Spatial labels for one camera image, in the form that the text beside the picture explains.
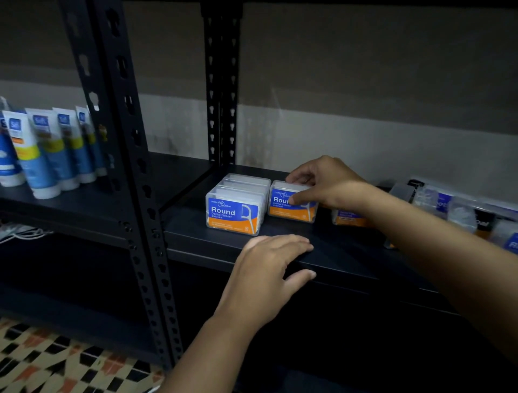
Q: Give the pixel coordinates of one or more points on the person's right hand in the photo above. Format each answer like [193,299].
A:
[336,186]

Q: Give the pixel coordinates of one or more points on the person's left hand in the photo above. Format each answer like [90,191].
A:
[259,287]

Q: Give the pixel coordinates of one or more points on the blue label dental floss box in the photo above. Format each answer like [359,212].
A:
[279,212]

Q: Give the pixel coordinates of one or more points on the group of floss boxes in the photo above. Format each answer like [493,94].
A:
[230,214]

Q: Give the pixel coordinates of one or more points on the dark metal shelf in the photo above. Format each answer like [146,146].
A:
[121,121]

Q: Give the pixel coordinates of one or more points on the person's right forearm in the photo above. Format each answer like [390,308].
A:
[445,251]

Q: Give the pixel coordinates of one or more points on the white plastic item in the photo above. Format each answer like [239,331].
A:
[24,232]

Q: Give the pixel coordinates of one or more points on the row of blue white tubes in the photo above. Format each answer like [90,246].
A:
[32,162]

